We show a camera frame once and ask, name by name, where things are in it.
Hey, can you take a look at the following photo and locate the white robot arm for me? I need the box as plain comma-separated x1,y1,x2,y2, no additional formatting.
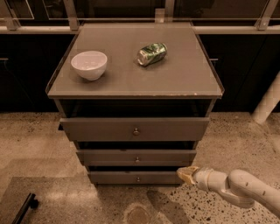
178,74,280,216

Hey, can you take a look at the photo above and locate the metal railing frame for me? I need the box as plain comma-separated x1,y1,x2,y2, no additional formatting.
0,0,280,34

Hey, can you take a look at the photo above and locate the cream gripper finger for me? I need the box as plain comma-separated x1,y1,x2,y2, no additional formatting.
177,168,186,182

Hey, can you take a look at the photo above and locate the grey top drawer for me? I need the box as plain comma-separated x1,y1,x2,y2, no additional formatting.
60,117,209,142

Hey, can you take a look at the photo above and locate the white ceramic bowl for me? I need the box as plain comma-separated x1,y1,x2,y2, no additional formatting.
71,51,108,81

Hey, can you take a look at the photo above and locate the round floor drain cover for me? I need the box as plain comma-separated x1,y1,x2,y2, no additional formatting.
123,204,151,224

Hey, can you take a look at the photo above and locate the grey drawer cabinet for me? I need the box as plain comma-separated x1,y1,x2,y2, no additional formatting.
46,23,224,175

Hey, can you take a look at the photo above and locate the crushed green soda can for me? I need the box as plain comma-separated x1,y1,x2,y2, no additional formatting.
136,43,167,67

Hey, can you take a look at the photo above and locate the black floor bar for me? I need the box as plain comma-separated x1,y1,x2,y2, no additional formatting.
11,193,39,224

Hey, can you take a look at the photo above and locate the grey bottom drawer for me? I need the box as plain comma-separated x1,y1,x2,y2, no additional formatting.
88,171,183,185

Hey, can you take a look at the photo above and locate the grey drawer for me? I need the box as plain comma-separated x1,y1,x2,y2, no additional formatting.
77,149,196,166
88,171,183,185
60,117,209,142

